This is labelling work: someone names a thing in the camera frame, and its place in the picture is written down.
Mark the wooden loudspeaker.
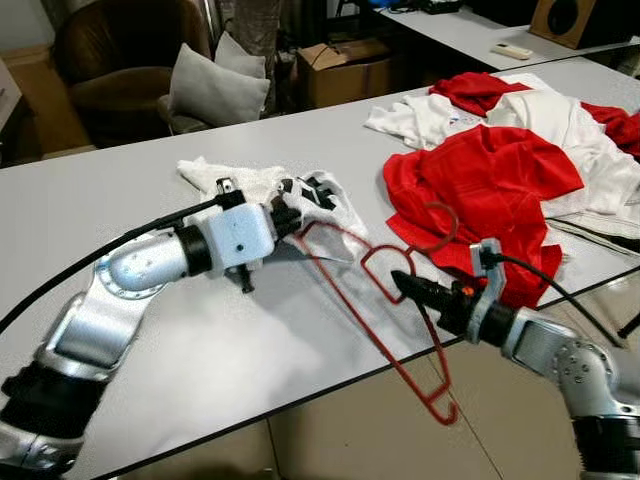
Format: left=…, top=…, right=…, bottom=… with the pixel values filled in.
left=530, top=0, right=616, bottom=49

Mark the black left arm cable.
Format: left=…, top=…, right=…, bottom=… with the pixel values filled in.
left=0, top=195, right=236, bottom=336

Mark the white remote control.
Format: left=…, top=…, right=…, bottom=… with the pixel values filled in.
left=490, top=43, right=536, bottom=61

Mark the dark red garment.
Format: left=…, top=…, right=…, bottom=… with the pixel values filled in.
left=580, top=100, right=640, bottom=159

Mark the small red garment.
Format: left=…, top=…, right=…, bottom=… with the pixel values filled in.
left=430, top=72, right=531, bottom=116

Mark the white black-striped garment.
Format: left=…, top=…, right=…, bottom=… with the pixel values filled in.
left=178, top=157, right=369, bottom=263

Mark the grey pillow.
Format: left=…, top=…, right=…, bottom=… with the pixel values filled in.
left=165, top=43, right=273, bottom=129

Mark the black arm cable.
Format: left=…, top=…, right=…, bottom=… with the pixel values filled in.
left=490, top=250, right=626, bottom=346
left=0, top=195, right=236, bottom=336

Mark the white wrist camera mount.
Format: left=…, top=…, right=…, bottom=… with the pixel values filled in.
left=205, top=205, right=276, bottom=273
left=468, top=238, right=506, bottom=346

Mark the brown cardboard box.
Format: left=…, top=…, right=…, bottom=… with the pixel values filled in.
left=295, top=38, right=393, bottom=109

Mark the brown leather armchair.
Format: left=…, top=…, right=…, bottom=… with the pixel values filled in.
left=52, top=0, right=216, bottom=136

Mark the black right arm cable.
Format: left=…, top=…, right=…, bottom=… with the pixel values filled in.
left=490, top=250, right=626, bottom=346

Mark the long grey desk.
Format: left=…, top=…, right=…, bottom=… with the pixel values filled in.
left=380, top=5, right=640, bottom=71

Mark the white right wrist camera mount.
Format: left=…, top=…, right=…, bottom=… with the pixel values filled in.
left=468, top=238, right=506, bottom=346

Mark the red wire hanger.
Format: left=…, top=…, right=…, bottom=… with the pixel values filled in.
left=293, top=200, right=463, bottom=428

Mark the large white garment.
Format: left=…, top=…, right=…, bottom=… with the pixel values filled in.
left=485, top=88, right=640, bottom=251

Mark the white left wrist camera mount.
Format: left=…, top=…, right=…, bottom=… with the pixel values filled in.
left=205, top=205, right=276, bottom=273

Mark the patterned grey curtain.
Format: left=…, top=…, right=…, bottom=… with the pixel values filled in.
left=215, top=0, right=291, bottom=61

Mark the crumpled white shirt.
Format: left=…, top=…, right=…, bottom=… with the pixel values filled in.
left=365, top=92, right=491, bottom=151

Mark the large red garment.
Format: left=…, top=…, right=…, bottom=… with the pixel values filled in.
left=383, top=125, right=584, bottom=309

